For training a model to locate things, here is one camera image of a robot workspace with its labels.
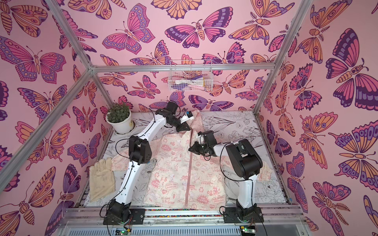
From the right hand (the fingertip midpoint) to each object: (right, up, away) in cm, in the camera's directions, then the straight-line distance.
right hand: (189, 148), depth 96 cm
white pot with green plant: (-46, +21, -1) cm, 50 cm away
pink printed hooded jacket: (-5, -14, -9) cm, 18 cm away
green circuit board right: (+28, -36, -25) cm, 52 cm away
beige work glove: (-51, -18, -11) cm, 55 cm away
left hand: (+1, +14, +4) cm, 14 cm away
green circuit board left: (-34, -37, -25) cm, 56 cm away
